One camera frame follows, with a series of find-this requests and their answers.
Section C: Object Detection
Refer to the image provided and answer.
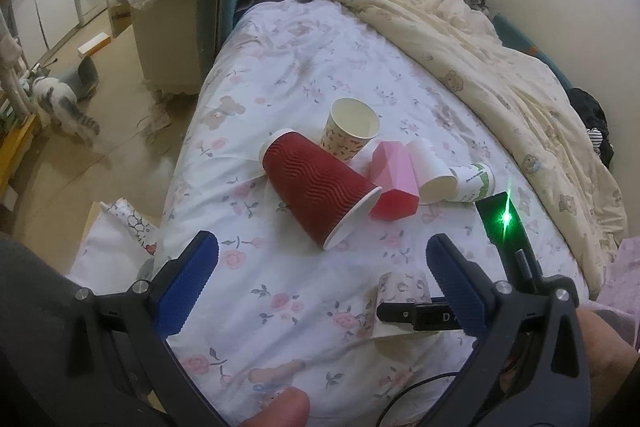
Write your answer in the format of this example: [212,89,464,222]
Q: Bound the white cup with pink print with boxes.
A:
[372,271,444,338]

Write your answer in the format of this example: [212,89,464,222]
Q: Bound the white cup with green print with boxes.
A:
[447,162,496,202]

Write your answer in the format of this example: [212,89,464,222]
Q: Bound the plain white paper cup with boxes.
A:
[407,138,457,204]

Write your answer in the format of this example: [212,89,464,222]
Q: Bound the pink faceted cup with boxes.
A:
[369,141,420,221]

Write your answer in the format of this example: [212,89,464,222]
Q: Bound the red ribbed paper cup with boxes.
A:
[259,129,382,251]

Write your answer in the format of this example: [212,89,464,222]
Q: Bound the cream patterned paper cup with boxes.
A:
[320,98,380,162]

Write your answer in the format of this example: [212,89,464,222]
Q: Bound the person's left hand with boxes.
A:
[241,387,310,427]

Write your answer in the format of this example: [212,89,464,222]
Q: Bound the white floral bed sheet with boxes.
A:
[70,0,587,426]

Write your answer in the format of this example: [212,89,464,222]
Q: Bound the cream bear print duvet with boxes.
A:
[333,0,627,296]

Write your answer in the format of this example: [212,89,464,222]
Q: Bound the yellow wooden rack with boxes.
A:
[0,114,41,197]

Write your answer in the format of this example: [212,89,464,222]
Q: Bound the grey and white cat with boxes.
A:
[30,76,101,146]

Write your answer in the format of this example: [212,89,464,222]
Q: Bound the grey waste bin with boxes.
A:
[58,56,99,101]

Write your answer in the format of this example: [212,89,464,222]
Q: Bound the white kitchen cabinets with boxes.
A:
[11,0,79,66]

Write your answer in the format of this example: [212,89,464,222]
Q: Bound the black cable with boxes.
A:
[374,371,461,427]

